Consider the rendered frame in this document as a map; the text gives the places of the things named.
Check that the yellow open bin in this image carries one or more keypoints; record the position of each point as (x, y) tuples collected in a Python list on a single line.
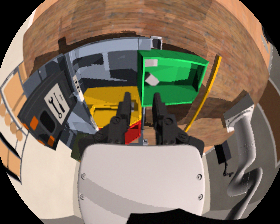
[(99, 101)]

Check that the orange bar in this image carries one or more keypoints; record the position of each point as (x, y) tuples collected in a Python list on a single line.
[(206, 92)]

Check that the red open bin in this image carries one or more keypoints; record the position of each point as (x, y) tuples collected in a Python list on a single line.
[(133, 133)]

